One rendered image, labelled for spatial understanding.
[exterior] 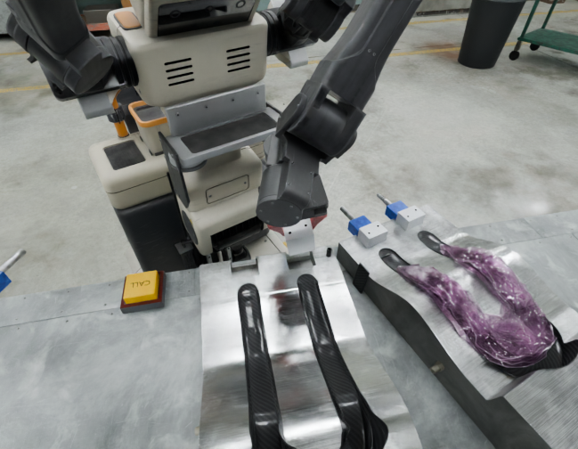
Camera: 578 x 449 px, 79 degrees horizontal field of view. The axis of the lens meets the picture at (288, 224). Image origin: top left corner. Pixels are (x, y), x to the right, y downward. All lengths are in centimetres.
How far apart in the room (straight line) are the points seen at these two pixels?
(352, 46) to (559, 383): 53
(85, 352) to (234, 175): 49
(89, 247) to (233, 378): 171
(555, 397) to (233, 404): 43
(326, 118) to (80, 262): 184
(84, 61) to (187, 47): 23
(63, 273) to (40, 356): 133
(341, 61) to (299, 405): 42
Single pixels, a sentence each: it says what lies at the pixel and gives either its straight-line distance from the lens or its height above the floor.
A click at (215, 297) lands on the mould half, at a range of 64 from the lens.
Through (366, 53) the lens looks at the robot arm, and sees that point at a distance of 43.
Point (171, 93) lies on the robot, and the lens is 76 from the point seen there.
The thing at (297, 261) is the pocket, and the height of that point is 86.
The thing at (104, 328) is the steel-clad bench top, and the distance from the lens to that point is 78.
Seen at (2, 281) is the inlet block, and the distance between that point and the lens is 76.
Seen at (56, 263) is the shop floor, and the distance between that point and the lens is 218.
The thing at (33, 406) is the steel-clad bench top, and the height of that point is 80.
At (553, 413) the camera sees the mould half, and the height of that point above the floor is 91.
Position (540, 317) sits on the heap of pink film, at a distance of 71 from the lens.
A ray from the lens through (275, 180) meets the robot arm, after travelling 42.
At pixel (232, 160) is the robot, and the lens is 92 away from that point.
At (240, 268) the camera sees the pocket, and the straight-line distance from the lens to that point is 70.
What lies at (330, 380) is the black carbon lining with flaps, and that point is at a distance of 54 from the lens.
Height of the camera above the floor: 141
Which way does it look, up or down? 44 degrees down
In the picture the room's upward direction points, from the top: straight up
